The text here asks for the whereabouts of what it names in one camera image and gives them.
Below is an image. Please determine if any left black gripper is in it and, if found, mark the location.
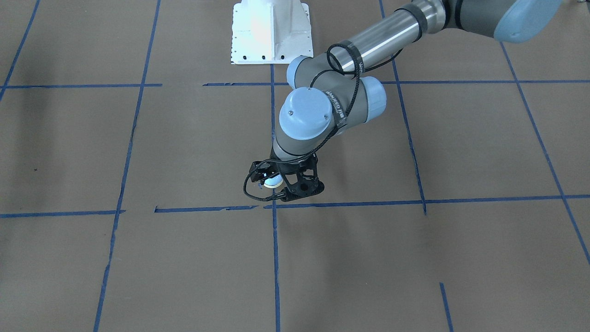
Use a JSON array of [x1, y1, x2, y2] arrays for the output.
[[249, 156, 318, 182]]

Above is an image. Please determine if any blue white call bell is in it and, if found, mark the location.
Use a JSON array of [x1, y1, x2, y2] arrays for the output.
[[263, 174, 283, 189]]

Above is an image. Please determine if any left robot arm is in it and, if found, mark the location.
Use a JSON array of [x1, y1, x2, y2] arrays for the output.
[[245, 0, 561, 190]]

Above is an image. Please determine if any brown paper table cover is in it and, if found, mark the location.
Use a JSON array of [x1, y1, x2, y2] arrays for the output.
[[1, 0, 589, 332]]

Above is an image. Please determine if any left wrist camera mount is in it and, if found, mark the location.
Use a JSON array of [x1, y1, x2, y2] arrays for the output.
[[278, 155, 325, 202]]

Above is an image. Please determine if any white camera mast base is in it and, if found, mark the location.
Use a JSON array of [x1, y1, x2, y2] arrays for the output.
[[230, 0, 313, 65]]

